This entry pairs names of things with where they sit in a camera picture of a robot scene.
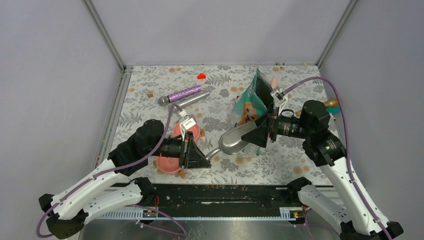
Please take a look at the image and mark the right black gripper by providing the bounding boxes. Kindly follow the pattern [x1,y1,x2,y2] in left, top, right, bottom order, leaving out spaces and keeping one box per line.
[241,102,313,148]

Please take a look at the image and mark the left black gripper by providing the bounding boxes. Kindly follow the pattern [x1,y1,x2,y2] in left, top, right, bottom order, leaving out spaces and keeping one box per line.
[147,131,212,169]

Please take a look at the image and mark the green pet food bag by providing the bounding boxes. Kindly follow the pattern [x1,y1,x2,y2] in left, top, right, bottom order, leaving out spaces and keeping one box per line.
[229,67,276,158]

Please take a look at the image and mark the metal food scoop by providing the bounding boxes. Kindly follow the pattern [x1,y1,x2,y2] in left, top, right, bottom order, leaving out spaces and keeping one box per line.
[205,121,257,160]

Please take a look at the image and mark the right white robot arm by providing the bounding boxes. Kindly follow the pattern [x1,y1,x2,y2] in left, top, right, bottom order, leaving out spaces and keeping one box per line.
[241,100,404,240]

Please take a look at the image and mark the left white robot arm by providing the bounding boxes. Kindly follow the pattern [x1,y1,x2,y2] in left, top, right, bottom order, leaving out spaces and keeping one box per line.
[38,118,211,240]

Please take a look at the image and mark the near pink pet bowl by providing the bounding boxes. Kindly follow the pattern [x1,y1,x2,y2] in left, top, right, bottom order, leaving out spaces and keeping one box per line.
[155,156,184,175]

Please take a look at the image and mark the pink pet bowl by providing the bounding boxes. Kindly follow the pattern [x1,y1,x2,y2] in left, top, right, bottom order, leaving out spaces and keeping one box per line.
[172,121,201,143]
[155,156,184,175]

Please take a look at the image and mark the far pink pet bowl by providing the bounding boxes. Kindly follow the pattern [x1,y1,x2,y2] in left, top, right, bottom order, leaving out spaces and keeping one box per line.
[172,121,201,143]

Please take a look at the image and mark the floral table mat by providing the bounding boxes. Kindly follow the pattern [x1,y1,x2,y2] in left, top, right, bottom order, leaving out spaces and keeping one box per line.
[112,65,331,185]

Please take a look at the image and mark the silver toy microphone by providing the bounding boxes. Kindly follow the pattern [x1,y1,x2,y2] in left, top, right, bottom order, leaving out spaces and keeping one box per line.
[174,91,210,109]

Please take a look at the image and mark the purple glitter toy microphone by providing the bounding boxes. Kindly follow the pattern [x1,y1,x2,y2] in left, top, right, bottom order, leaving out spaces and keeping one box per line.
[157,85,203,107]

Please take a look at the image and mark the teal toy block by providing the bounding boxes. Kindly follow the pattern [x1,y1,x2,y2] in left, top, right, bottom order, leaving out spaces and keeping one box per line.
[327,106,341,115]

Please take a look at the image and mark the gold toy microphone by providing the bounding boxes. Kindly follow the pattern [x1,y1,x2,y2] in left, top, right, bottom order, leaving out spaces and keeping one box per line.
[294,97,341,117]

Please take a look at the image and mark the red toy block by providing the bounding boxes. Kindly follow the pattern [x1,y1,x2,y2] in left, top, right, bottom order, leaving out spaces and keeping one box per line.
[197,73,207,80]

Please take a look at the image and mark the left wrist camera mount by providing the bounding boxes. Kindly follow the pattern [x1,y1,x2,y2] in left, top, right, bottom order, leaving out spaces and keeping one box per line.
[179,110,197,139]

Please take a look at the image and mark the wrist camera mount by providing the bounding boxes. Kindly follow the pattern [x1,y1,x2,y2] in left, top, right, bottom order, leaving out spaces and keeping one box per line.
[179,110,197,139]
[270,86,288,116]

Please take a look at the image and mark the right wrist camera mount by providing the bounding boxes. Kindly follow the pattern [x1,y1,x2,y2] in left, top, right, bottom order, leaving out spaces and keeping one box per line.
[270,86,288,116]

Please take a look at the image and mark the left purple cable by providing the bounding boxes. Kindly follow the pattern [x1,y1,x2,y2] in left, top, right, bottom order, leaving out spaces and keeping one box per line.
[35,103,188,239]

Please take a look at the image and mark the purple cable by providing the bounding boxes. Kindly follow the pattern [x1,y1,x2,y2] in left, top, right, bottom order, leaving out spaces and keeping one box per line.
[281,76,393,240]
[35,103,188,239]

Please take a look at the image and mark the black mounting base plate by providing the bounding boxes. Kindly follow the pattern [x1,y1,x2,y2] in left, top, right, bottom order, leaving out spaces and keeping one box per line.
[138,183,305,218]

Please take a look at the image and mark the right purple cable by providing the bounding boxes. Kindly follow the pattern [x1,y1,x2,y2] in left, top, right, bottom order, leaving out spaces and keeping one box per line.
[281,76,393,240]

